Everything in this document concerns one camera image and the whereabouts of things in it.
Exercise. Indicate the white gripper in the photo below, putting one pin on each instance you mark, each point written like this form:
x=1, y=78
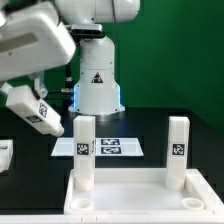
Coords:
x=32, y=38

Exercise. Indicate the white desk tabletop tray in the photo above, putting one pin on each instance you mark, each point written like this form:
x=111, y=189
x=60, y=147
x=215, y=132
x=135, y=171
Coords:
x=143, y=190

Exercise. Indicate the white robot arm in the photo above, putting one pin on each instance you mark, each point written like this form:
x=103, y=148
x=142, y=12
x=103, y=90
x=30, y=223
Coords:
x=96, y=92

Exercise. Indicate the white fiducial marker sheet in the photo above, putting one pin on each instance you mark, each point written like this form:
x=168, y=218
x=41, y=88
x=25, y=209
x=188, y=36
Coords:
x=129, y=147

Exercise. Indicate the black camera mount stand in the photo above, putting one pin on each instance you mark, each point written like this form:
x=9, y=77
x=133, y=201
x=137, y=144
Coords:
x=77, y=32

